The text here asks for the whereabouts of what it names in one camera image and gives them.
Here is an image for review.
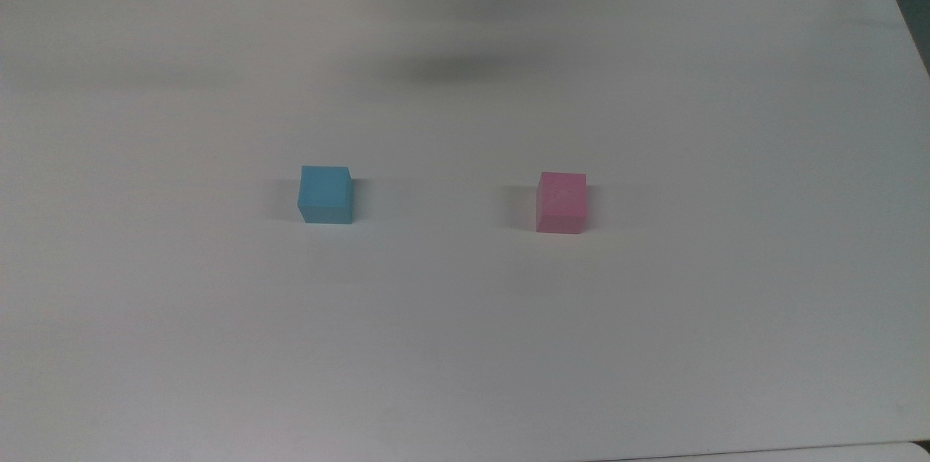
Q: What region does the blue foam cube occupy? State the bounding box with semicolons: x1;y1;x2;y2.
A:
297;165;355;225

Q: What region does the pink foam cube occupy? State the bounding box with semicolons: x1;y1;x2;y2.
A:
535;171;588;235

